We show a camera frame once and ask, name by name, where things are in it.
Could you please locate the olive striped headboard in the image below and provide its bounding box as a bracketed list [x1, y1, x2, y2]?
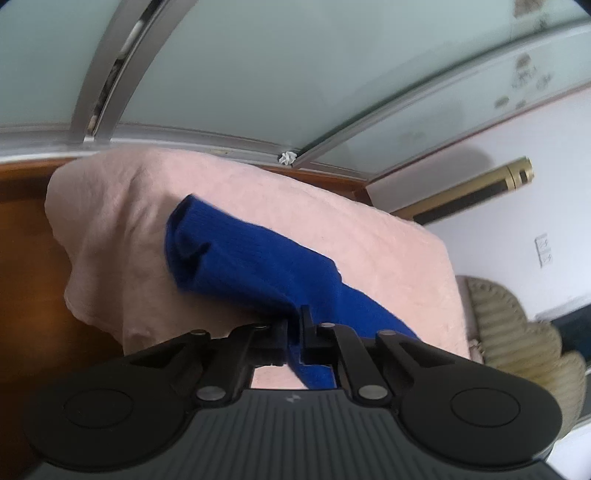
[455, 275, 588, 424]

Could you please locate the blue knit sweater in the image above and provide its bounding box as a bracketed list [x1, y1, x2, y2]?
[165, 194, 421, 391]

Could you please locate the gold tower air conditioner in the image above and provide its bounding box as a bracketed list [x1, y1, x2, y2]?
[392, 156, 535, 226]

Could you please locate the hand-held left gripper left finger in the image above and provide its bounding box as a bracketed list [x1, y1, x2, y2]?
[124, 319, 290, 408]

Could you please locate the flower sticker glass sliding door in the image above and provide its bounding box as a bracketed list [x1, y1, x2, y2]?
[295, 21, 591, 182]

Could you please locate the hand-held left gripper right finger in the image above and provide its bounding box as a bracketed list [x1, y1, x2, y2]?
[300, 305, 468, 406]

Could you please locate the plain frosted glass sliding door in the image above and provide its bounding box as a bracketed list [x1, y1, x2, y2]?
[69, 0, 591, 153]

